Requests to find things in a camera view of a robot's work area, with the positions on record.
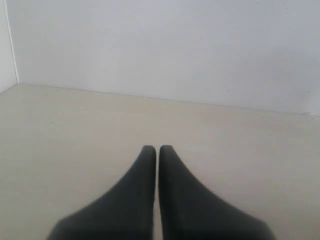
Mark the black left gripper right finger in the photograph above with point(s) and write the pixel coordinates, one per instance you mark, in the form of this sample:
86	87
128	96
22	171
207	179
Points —
190	211

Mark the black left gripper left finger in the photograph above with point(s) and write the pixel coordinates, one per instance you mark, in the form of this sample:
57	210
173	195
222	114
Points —
125	212

